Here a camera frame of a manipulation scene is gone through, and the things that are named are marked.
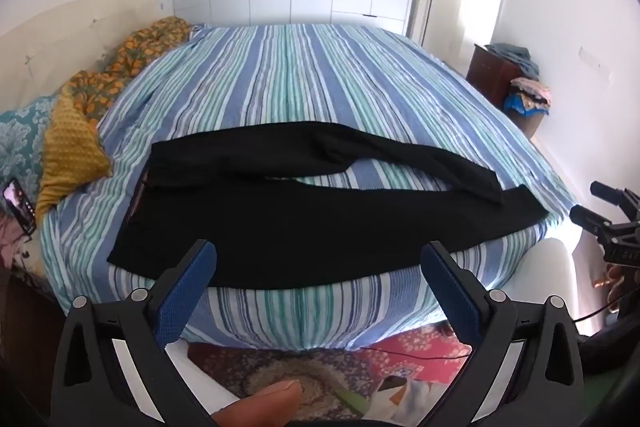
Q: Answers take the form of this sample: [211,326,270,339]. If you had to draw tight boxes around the black pants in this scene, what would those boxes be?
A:
[108,121,547,289]

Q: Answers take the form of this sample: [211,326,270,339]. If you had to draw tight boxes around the right hand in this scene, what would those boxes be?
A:
[606,265,625,305]

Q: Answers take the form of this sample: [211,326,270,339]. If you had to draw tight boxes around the left hand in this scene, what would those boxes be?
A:
[212,379,303,427]

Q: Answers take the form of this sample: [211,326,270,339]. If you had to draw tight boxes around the red patterned rug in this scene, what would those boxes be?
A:
[188,323,471,426]

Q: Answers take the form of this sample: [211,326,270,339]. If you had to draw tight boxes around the pile of clothes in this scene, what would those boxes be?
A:
[486,43,552,117]

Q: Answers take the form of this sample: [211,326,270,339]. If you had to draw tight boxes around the dark wooden cabinet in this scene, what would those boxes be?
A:
[465,44,542,139]

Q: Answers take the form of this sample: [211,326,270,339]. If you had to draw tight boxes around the smartphone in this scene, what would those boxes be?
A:
[2,178,37,236]

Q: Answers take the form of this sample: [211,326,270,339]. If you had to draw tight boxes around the teal patterned pillow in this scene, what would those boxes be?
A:
[0,94,56,204]

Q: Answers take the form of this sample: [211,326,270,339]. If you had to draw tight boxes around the orange floral blanket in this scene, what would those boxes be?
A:
[54,16,191,128]

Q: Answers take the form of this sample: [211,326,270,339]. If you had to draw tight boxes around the beige headboard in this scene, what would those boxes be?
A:
[1,0,169,112]

